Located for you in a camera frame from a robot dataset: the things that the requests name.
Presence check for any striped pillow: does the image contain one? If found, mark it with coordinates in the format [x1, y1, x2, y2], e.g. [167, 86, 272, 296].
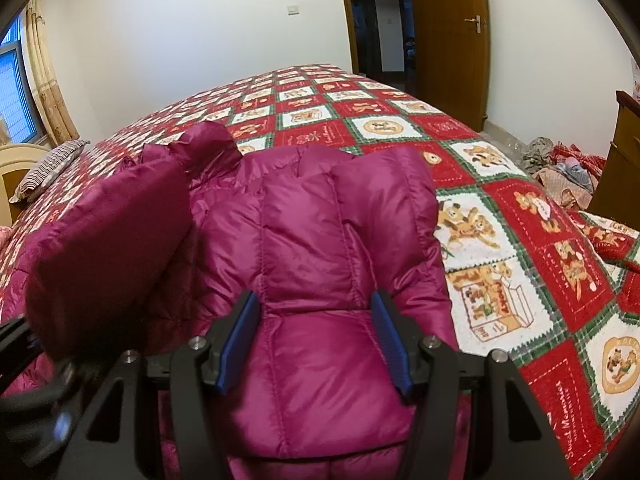
[9, 140, 91, 204]

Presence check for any magenta down jacket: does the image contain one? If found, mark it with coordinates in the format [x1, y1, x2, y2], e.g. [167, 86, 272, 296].
[0, 121, 473, 480]

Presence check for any beige patterned curtain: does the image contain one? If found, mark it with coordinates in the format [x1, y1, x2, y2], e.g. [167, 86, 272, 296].
[22, 0, 81, 148]

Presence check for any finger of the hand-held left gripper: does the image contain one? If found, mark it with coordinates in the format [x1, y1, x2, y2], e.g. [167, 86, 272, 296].
[0, 315, 40, 396]

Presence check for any red printed bear blanket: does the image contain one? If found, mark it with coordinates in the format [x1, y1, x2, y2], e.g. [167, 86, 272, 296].
[0, 64, 640, 480]

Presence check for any cream bed headboard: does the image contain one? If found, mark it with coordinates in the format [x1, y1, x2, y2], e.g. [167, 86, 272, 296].
[0, 142, 51, 226]

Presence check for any wooden door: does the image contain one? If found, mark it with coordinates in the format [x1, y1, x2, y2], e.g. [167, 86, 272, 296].
[406, 0, 490, 133]

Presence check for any wooden cabinet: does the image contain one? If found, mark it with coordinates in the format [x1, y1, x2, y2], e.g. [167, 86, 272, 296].
[587, 90, 640, 216]

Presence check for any wooden door frame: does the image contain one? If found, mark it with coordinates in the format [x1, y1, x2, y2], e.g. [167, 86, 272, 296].
[337, 0, 362, 77]

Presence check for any pile of clothes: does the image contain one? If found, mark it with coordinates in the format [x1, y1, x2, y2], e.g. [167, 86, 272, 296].
[520, 136, 608, 209]

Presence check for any window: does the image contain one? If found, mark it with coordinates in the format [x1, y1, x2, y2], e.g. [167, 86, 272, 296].
[0, 25, 40, 143]

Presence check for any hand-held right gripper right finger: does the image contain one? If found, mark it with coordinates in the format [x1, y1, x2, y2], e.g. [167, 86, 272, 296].
[370, 289, 573, 480]

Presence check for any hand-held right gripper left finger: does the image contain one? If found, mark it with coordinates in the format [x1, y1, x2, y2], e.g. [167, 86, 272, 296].
[52, 290, 261, 480]

